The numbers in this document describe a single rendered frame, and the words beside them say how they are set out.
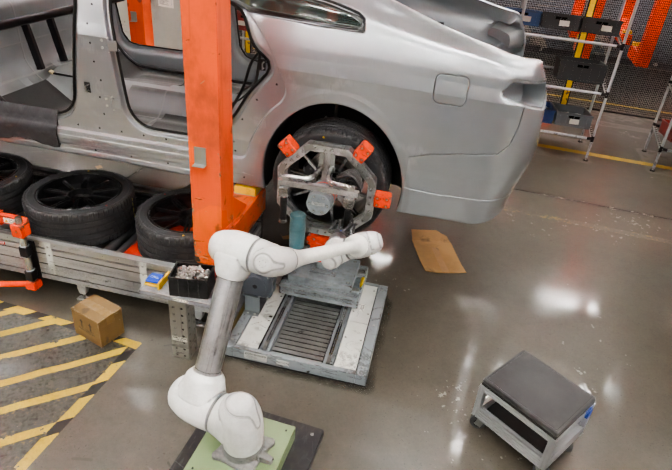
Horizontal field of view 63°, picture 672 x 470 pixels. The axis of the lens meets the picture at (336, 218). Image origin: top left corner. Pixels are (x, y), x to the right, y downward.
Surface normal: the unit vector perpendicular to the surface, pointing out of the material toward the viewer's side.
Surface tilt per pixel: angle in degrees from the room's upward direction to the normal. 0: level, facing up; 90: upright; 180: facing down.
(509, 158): 90
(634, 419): 0
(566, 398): 0
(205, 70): 90
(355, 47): 80
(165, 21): 90
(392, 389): 0
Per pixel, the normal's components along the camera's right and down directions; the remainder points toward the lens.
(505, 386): 0.07, -0.86
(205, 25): -0.22, 0.47
